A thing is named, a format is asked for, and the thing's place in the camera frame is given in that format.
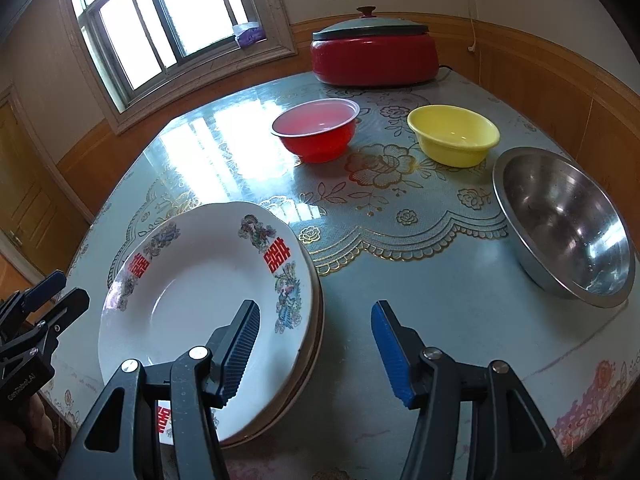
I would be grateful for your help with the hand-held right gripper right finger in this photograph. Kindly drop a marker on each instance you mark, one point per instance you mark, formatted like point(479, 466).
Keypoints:
point(390, 355)

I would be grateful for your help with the stainless steel bowl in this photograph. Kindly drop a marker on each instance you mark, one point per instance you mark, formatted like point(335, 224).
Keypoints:
point(560, 220)

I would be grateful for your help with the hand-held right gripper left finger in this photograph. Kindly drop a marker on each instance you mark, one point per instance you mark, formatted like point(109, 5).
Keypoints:
point(242, 350)

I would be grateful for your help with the grey-green pot lid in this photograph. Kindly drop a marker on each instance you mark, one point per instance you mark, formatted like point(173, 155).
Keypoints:
point(367, 26)

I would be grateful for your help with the pale blue floral tablecloth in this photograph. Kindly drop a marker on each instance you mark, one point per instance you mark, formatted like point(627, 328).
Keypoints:
point(425, 285)

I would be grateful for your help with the purple tissue pack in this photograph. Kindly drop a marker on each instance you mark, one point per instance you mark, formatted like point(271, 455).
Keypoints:
point(250, 35)

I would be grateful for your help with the sliding glass window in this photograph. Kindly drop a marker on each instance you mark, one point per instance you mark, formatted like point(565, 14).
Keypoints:
point(272, 10)

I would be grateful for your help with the yellow plastic bowl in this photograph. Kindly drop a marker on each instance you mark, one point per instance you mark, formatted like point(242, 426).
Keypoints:
point(452, 135)

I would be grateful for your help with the person's left hand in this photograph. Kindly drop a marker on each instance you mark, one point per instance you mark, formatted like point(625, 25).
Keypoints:
point(40, 422)

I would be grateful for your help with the red plastic bowl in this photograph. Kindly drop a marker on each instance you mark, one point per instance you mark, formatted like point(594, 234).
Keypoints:
point(315, 135)

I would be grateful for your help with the wooden door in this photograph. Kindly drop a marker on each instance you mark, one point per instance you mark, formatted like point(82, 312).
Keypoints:
point(25, 185)

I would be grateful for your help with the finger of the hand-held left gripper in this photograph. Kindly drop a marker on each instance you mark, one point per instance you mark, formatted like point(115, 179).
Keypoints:
point(45, 290)
point(67, 312)

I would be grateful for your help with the red electric cooking pot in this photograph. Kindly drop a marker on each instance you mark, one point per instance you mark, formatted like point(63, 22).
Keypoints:
point(375, 62)

